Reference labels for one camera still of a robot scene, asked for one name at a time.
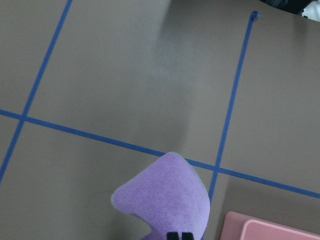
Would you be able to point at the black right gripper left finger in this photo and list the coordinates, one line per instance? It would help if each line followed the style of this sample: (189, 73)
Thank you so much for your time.
(172, 236)

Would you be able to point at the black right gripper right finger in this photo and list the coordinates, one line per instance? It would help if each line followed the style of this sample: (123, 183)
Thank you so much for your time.
(186, 236)

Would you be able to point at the purple microfiber cloth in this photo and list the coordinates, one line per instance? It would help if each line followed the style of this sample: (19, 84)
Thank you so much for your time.
(169, 196)

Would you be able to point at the pink plastic bin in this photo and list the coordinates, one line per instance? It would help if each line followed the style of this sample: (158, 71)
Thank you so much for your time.
(237, 226)

